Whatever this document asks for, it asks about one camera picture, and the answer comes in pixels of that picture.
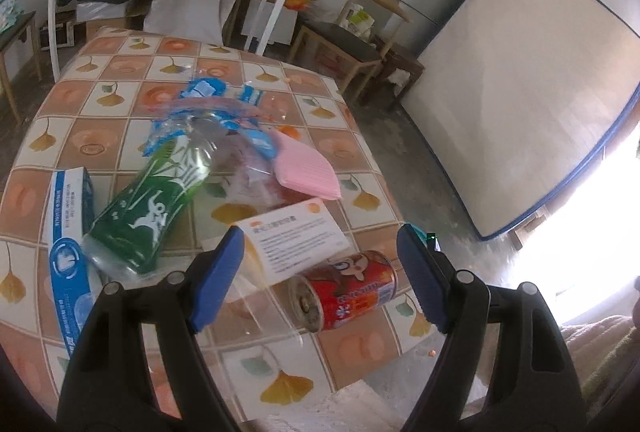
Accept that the blue and white carton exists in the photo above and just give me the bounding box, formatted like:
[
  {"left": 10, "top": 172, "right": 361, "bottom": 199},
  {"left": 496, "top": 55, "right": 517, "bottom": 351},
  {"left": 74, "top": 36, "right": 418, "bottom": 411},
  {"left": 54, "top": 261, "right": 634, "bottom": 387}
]
[{"left": 47, "top": 167, "right": 108, "bottom": 360}]

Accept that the stack of pink face masks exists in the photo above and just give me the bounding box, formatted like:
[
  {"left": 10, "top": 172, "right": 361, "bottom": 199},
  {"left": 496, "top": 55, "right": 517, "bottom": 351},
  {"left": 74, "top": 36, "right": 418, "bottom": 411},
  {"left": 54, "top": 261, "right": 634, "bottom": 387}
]
[{"left": 272, "top": 129, "right": 343, "bottom": 201}]

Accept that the beige fluffy blanket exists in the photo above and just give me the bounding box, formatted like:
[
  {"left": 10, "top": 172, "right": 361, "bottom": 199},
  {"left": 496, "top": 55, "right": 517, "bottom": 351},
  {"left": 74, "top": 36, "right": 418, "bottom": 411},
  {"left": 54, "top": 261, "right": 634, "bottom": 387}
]
[{"left": 560, "top": 312, "right": 640, "bottom": 413}]

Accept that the small wooden side table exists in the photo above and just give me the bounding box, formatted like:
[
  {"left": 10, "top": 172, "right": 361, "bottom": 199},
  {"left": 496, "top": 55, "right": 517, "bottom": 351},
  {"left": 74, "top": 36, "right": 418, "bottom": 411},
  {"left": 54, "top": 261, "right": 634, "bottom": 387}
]
[{"left": 0, "top": 10, "right": 43, "bottom": 125}]

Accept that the red drink can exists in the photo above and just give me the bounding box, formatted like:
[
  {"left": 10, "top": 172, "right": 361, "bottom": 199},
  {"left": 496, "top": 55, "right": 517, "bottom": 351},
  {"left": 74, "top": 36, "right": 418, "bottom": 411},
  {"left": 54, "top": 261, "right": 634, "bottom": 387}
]
[{"left": 287, "top": 250, "right": 398, "bottom": 333}]

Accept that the cardboard box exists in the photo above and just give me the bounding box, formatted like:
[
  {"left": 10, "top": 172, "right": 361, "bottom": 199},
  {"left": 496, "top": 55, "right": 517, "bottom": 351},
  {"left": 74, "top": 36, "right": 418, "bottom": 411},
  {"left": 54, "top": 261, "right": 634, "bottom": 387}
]
[{"left": 75, "top": 4, "right": 146, "bottom": 45}]

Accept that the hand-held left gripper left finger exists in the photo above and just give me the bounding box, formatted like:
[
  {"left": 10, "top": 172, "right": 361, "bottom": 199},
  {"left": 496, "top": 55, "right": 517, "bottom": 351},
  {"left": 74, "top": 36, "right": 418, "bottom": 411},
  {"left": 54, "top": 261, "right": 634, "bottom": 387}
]
[{"left": 56, "top": 226, "right": 246, "bottom": 432}]

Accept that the blue plastic snack wrapper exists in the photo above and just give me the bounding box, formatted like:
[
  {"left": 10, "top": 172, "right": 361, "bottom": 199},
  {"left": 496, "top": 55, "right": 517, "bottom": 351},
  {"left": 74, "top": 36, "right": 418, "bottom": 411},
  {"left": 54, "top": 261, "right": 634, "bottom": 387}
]
[{"left": 142, "top": 76, "right": 281, "bottom": 163}]

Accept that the white and orange carton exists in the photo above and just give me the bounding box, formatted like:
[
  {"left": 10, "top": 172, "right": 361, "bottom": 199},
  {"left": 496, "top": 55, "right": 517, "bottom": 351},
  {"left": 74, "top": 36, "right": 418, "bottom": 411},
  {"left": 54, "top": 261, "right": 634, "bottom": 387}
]
[{"left": 235, "top": 198, "right": 351, "bottom": 287}]

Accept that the teal patterned packet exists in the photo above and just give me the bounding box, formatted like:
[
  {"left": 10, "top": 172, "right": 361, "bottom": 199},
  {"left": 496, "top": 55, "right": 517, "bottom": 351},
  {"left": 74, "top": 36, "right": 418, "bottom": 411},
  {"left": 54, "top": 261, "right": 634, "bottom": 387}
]
[{"left": 0, "top": 0, "right": 23, "bottom": 30}]

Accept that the small dark wooden stool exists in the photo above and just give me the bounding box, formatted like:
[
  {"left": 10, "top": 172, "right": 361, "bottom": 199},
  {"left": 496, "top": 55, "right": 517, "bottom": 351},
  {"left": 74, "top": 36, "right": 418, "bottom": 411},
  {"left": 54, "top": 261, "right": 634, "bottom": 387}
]
[{"left": 372, "top": 36, "right": 426, "bottom": 97}]

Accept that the white and green paper bag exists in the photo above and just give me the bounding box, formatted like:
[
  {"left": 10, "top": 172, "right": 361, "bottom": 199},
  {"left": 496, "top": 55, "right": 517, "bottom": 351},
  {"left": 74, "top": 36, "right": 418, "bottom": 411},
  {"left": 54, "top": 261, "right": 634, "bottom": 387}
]
[{"left": 345, "top": 4, "right": 376, "bottom": 37}]

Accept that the clear plastic bag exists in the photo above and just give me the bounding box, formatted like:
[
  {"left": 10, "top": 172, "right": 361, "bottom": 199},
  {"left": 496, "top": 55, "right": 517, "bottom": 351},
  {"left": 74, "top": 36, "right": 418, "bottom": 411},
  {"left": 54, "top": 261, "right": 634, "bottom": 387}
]
[{"left": 210, "top": 132, "right": 311, "bottom": 223}]

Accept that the green plastic bottle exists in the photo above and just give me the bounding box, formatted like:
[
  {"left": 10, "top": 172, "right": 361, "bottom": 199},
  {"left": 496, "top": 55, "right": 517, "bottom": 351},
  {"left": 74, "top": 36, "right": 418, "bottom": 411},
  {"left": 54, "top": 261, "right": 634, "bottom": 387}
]
[{"left": 80, "top": 109, "right": 236, "bottom": 283}]

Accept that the white storage box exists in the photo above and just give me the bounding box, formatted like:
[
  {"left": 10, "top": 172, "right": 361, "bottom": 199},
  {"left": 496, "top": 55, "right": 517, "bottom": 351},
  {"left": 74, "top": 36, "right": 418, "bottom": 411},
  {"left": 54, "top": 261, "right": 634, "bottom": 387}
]
[{"left": 247, "top": 0, "right": 298, "bottom": 47}]

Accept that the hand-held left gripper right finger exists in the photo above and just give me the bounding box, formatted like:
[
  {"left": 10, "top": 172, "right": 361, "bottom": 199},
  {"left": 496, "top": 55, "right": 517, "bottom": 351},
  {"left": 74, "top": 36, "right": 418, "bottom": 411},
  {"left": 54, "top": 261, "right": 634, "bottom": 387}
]
[{"left": 396, "top": 223, "right": 588, "bottom": 432}]

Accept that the white mattress with blue edge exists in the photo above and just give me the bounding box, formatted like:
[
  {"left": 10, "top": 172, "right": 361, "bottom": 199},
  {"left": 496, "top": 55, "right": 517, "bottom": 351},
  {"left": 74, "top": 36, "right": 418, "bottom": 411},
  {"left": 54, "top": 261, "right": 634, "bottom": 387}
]
[{"left": 400, "top": 0, "right": 640, "bottom": 241}]

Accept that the white pillow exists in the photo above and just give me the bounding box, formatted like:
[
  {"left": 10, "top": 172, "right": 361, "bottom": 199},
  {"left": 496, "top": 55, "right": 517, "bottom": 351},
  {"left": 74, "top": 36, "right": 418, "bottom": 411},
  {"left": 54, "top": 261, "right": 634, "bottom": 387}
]
[{"left": 143, "top": 0, "right": 224, "bottom": 46}]

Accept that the wooden chair with dark seat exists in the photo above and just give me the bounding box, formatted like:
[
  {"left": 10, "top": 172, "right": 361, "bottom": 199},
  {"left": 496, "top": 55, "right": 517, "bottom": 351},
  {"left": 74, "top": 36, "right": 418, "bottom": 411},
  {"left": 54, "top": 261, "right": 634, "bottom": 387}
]
[{"left": 287, "top": 0, "right": 413, "bottom": 105}]

